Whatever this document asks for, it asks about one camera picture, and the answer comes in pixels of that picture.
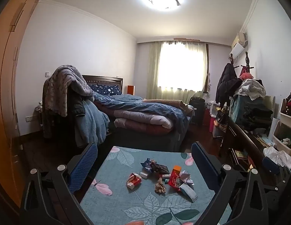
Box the white storage bins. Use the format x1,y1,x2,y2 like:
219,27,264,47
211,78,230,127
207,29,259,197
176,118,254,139
272,96,291,157

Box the brown paper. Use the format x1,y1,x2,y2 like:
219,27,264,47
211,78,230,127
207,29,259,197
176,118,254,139
155,178,167,194

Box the navy star print pillow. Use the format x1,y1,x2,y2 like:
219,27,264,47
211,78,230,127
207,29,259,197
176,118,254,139
88,84,122,96

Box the dark wrapper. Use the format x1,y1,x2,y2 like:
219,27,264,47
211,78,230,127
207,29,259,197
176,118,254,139
153,162,170,175

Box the blue fleece blanket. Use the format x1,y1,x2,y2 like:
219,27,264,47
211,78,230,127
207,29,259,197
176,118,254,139
74,98,111,147

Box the dark folded clothes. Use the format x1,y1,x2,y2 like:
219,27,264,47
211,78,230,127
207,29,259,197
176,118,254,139
244,106,274,132

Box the black jacket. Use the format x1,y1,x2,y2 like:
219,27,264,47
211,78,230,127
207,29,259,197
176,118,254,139
70,94,87,118

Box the dark wooden dresser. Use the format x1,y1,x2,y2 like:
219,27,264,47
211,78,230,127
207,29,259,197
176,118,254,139
221,117,291,193

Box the pale sheer window curtain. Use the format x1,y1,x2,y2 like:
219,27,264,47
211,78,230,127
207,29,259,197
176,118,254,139
147,41,210,101

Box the pile of white grey clothes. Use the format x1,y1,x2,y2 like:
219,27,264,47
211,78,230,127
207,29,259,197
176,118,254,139
235,78,267,100

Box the dark hanging coats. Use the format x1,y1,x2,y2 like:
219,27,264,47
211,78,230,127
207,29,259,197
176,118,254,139
216,63,242,104

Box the white air conditioner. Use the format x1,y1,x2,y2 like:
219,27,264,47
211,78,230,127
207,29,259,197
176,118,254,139
230,31,249,58

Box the bed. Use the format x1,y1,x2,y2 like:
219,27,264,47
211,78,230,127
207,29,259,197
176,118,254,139
94,75,193,153

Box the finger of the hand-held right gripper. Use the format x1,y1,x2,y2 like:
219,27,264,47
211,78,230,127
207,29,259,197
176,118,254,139
262,157,281,175

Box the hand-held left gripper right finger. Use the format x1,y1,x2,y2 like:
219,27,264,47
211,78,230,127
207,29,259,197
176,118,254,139
191,142,270,225

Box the beige blanket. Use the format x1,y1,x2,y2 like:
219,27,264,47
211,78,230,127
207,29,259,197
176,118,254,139
142,98,190,109

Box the grey knitted blanket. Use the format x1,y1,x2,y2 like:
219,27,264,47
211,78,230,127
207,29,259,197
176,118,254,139
43,65,95,118

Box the blue duvet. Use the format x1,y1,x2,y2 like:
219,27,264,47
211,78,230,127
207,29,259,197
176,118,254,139
93,91,190,134

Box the white paper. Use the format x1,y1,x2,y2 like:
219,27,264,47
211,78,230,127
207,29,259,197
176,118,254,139
179,171,195,185

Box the red packet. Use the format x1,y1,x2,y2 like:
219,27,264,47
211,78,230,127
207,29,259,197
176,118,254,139
168,172,183,193

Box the orange wooden wardrobe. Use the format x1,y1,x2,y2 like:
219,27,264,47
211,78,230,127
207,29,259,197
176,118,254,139
0,0,52,207

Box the dark wooden headboard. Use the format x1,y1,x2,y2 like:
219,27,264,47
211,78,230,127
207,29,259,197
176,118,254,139
82,75,124,94

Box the folded pink grey quilt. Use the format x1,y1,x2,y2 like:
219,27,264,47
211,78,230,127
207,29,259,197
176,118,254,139
113,109,176,135

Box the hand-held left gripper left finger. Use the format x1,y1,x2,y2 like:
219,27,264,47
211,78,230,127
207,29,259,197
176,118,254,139
19,142,98,225

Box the black suitcase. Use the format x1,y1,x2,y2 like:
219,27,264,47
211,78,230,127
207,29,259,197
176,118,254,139
189,97,206,126

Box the teal leaf print tablecloth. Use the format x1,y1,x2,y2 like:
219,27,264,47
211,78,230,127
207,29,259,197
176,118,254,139
80,146,233,225

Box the blue snack bag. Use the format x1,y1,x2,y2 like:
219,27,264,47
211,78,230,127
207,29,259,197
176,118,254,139
140,158,158,173

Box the white teal carton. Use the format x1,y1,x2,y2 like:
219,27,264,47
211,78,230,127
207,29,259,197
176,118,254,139
179,184,198,202

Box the white plastic bag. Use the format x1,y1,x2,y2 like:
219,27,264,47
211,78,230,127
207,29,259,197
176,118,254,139
263,146,291,169

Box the white storage bin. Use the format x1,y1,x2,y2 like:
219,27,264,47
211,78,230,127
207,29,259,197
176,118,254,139
210,101,221,116

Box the brown wooden coat rack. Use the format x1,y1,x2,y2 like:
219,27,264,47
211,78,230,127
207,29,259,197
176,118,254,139
228,52,254,75

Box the red white carton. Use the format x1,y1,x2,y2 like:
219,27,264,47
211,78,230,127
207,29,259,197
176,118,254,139
126,172,142,190

